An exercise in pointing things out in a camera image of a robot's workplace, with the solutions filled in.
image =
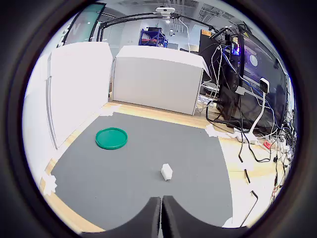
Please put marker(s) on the small white plastic terminal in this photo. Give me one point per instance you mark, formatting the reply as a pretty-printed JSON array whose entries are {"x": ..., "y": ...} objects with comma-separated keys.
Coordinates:
[{"x": 166, "y": 172}]

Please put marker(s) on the round green lid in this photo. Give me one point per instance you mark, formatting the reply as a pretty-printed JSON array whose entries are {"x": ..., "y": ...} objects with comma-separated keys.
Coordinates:
[{"x": 111, "y": 138}]

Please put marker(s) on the dark grey mat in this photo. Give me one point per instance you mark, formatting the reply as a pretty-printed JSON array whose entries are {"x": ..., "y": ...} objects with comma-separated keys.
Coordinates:
[{"x": 148, "y": 148}]

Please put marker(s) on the white tape patch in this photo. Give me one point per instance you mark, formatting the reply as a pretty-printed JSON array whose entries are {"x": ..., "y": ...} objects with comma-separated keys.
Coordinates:
[
  {"x": 109, "y": 111},
  {"x": 50, "y": 184},
  {"x": 211, "y": 131}
]

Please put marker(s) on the white power strip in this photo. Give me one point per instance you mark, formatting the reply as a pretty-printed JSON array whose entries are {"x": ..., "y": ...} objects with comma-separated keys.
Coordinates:
[{"x": 252, "y": 141}]

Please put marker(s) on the small red object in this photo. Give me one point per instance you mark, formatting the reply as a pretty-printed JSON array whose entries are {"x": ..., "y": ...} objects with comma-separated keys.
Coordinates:
[{"x": 267, "y": 144}]

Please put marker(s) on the black computer tower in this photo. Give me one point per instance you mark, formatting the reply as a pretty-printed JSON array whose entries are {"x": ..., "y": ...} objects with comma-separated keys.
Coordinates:
[{"x": 227, "y": 99}]

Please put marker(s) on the white box-shaped partition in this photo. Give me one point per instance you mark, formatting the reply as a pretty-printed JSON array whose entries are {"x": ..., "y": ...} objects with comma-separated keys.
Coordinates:
[{"x": 156, "y": 84}]

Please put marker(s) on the white gooseneck stand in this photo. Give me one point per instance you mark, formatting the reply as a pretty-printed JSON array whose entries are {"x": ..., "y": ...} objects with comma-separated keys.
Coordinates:
[{"x": 263, "y": 101}]

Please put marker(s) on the large dark screen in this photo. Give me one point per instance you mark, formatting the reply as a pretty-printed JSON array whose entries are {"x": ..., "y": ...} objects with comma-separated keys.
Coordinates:
[{"x": 272, "y": 74}]

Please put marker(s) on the black monitor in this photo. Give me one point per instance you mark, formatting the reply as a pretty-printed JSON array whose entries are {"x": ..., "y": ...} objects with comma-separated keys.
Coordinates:
[{"x": 206, "y": 42}]

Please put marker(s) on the blue shelf rack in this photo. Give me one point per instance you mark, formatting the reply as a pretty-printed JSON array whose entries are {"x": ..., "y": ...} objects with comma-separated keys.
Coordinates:
[{"x": 153, "y": 37}]

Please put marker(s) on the dark green banner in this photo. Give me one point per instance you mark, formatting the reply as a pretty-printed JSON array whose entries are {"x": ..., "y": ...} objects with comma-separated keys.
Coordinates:
[{"x": 79, "y": 27}]

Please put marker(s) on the white webcam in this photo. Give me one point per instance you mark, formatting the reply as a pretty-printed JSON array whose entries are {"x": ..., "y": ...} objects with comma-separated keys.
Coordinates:
[{"x": 165, "y": 10}]

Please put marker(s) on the small white camera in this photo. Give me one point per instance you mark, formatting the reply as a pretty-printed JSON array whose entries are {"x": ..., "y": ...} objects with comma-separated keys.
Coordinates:
[{"x": 263, "y": 85}]

